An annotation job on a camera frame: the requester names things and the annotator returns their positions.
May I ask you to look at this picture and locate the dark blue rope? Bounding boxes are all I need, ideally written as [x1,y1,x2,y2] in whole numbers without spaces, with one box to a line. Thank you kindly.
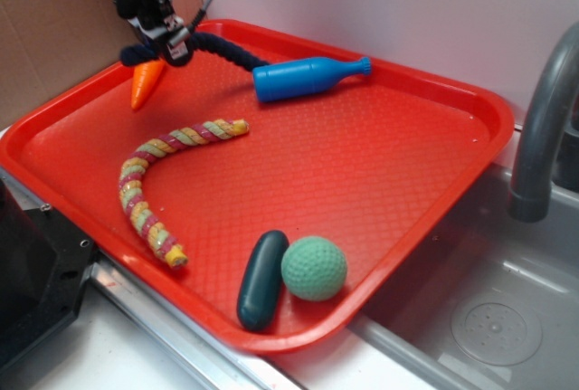
[119,31,271,75]

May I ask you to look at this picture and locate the blue toy bottle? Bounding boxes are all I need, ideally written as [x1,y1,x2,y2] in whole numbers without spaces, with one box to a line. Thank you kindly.
[252,57,372,103]

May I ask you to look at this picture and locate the dark green capsule toy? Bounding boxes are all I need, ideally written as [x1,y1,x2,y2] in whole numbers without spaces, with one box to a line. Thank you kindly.
[236,230,289,331]

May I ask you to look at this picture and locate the orange toy carrot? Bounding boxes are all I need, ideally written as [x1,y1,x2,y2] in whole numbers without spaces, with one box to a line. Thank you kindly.
[130,60,166,110]

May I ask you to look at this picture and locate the red plastic tray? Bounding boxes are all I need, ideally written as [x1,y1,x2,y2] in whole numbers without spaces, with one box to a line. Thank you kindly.
[0,18,517,355]

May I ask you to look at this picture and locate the multicolour braided rope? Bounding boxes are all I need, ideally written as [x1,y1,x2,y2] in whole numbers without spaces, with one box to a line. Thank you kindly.
[118,118,251,271]

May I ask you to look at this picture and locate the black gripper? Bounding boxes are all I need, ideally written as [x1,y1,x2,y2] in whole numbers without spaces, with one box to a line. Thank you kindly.
[114,0,192,67]

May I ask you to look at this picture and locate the grey sink basin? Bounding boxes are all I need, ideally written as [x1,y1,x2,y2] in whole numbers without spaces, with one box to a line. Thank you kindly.
[350,166,578,389]

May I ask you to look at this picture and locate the grey faucet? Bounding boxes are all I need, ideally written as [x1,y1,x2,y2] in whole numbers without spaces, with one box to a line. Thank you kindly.
[508,24,578,223]

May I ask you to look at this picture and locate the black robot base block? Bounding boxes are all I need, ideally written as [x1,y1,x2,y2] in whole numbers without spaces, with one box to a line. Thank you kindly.
[1,185,96,372]

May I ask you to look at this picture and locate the green dimpled ball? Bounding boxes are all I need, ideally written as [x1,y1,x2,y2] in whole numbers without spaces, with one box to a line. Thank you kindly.
[281,236,348,302]

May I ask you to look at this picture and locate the brown cardboard panel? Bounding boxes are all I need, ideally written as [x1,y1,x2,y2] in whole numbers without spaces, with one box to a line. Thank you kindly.
[0,0,208,131]

